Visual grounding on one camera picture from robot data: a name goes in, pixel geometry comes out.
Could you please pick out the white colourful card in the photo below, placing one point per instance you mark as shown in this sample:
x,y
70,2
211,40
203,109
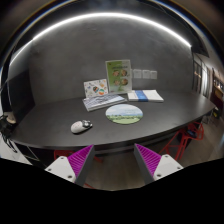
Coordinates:
x,y
95,88

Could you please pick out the curved ceiling light strip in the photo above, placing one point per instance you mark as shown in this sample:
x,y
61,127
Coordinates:
x,y
101,16

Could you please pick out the red metal chair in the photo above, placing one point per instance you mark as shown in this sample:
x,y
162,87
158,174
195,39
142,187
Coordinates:
x,y
193,131

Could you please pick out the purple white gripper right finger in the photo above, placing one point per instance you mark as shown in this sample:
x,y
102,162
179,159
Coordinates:
x,y
154,166

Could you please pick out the round landscape mouse pad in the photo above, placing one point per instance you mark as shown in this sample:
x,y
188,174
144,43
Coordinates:
x,y
124,114

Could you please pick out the green standing poster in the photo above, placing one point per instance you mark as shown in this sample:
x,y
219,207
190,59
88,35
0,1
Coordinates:
x,y
119,76

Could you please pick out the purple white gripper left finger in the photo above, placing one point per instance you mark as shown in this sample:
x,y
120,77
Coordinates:
x,y
75,167

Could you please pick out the white wall switch plate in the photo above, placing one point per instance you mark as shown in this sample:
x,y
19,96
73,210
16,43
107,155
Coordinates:
x,y
144,74

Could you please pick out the red stool under table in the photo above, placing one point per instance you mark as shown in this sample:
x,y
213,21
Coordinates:
x,y
58,153

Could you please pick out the white and blue booklet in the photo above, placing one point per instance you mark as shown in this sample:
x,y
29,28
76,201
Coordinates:
x,y
145,96

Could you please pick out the white computer mouse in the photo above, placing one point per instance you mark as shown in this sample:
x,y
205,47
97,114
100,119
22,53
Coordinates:
x,y
81,126

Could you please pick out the black equipment at left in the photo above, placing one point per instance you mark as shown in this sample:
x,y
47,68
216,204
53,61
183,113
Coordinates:
x,y
7,125

